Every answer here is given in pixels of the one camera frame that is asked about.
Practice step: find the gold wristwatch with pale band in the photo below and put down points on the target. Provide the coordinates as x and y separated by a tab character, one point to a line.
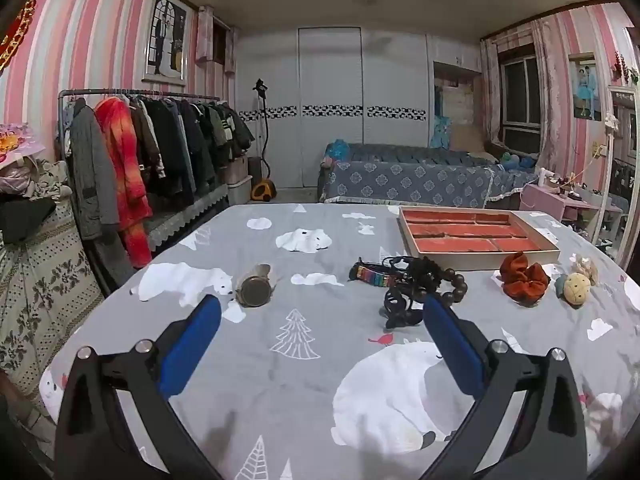
254	290

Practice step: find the small window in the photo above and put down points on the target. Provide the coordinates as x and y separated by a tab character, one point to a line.
219	40

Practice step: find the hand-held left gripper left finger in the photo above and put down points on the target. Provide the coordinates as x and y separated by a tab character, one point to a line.
192	345

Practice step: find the white wardrobe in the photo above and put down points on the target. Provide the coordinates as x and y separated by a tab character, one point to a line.
330	70

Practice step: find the orange scrunchie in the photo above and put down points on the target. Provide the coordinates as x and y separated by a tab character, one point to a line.
522	277

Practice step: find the framed wall picture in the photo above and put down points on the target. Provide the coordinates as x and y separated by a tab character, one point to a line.
167	35

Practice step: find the long pink curtain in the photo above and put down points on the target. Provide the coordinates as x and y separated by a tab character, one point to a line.
491	90
552	95

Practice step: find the floral patterned cloth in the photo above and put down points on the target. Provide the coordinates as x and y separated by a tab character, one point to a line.
40	290

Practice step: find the red wall ornament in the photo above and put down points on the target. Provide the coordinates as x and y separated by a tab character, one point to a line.
15	30

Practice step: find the sofa bed with blue cover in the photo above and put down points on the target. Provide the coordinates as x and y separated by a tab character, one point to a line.
410	180

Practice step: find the row of dark hanging clothes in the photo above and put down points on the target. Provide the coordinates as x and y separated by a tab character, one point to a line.
185	145

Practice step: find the wall poster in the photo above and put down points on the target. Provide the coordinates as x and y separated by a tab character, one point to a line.
585	87

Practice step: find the garment steamer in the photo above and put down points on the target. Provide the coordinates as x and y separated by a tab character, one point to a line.
262	185

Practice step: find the shallow tray with red lining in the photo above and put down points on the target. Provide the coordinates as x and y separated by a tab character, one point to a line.
465	232

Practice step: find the white hair dryer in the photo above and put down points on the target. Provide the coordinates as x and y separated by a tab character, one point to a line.
545	175

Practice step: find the beige cushion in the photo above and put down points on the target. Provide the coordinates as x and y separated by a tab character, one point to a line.
470	137

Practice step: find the red artificial flowers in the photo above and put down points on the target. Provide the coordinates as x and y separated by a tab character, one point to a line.
627	67

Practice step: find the grey quilted coat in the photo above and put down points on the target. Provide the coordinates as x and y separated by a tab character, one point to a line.
92	170

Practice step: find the metal clothes rack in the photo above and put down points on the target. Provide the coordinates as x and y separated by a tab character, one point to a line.
150	92

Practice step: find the pink flowered hat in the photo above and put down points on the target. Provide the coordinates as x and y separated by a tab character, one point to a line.
17	142

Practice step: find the white framed standing mirror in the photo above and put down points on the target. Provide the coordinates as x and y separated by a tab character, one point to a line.
612	170

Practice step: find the orange red fleece robe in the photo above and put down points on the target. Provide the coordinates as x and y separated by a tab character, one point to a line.
122	160

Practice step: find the short pink curtain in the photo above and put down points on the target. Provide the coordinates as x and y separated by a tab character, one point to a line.
204	35
230	50

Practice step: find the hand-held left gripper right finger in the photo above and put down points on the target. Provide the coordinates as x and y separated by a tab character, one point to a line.
452	345

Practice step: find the pile of clothes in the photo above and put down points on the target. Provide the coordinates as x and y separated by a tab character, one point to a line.
30	185

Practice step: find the plastic storage box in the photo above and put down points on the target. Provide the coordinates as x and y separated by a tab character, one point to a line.
237	180

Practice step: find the pink cabinet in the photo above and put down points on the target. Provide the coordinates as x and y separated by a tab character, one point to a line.
540	197

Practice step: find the turquoise cloth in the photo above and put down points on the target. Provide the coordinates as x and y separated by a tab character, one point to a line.
441	132

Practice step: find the grey lace cloth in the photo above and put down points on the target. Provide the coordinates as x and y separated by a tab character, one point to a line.
185	220

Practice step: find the large window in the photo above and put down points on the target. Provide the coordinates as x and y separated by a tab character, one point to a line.
520	95

